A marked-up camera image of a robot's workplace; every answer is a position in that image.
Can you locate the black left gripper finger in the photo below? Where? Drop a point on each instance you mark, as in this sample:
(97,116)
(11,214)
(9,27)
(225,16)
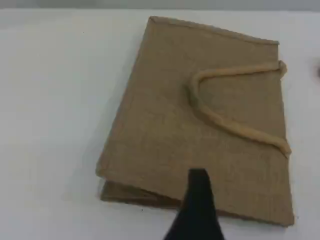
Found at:
(197,212)

